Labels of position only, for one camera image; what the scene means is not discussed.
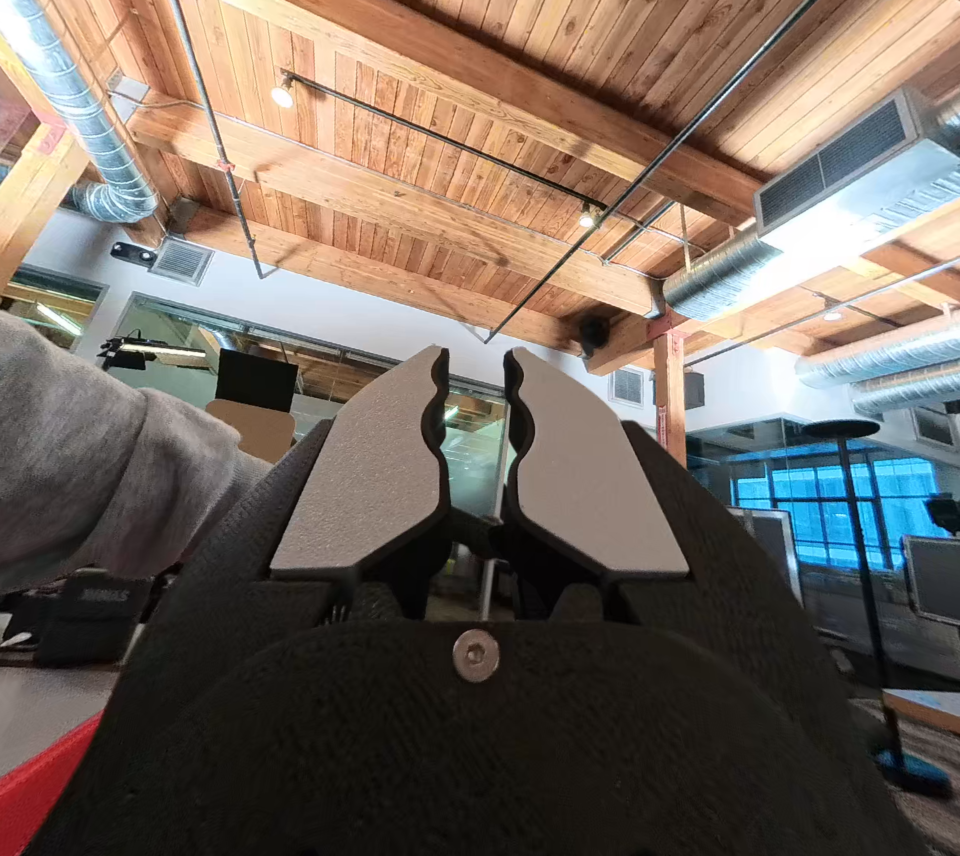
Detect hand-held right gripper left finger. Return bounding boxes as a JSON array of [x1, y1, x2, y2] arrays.
[[270, 345, 453, 581]]

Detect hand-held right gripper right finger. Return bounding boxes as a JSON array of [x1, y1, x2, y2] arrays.
[[504, 346, 691, 585]]

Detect red storage bin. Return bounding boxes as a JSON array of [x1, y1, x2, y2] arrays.
[[0, 712, 102, 856]]

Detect person's left forearm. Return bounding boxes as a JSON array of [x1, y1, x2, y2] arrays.
[[0, 312, 275, 591]]

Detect wooden sign board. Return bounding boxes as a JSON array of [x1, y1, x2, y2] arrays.
[[204, 400, 296, 461]]

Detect black square panel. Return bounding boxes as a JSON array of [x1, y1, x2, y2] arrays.
[[216, 348, 300, 413]]

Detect black light stand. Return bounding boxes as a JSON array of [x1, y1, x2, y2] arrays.
[[97, 330, 208, 372]]

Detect metal ceiling rod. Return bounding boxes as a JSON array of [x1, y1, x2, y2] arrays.
[[461, 0, 920, 346], [133, 0, 301, 281], [705, 256, 960, 349]]

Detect black light track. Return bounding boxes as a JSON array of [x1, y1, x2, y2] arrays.
[[279, 70, 610, 211]]

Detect wooden edged table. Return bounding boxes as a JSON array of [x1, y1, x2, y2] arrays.
[[881, 687, 960, 735]]

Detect large metal vent grille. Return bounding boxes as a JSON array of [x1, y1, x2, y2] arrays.
[[752, 87, 960, 256]]

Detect blue stand weight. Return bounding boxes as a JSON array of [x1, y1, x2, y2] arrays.
[[873, 750, 955, 799]]

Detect black wall speaker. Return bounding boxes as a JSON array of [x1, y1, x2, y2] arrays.
[[651, 370, 706, 412]]

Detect silver air duct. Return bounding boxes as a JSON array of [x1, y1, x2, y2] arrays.
[[0, 0, 160, 225], [663, 95, 960, 323], [795, 327, 960, 390], [851, 365, 960, 420]]

